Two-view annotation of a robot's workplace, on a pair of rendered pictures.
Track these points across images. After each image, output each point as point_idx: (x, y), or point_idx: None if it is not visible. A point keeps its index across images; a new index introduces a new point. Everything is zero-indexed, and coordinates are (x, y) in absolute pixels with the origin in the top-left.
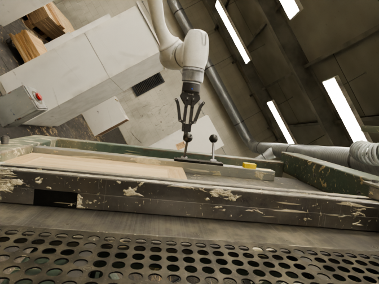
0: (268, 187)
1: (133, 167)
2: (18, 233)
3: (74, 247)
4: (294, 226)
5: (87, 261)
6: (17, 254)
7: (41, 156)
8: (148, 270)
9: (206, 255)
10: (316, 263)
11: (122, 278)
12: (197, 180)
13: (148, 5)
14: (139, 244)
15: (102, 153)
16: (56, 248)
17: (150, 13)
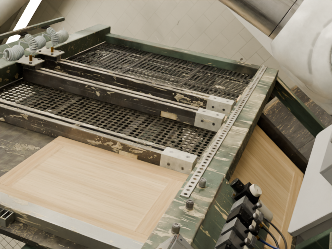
0: (24, 112)
1: (45, 195)
2: (148, 141)
3: (131, 132)
4: None
5: (129, 127)
6: (148, 133)
7: (135, 228)
8: (113, 121)
9: (90, 120)
10: (54, 109)
11: (122, 121)
12: (61, 123)
13: (16, 10)
14: (109, 128)
15: (65, 217)
16: (137, 133)
17: (7, 19)
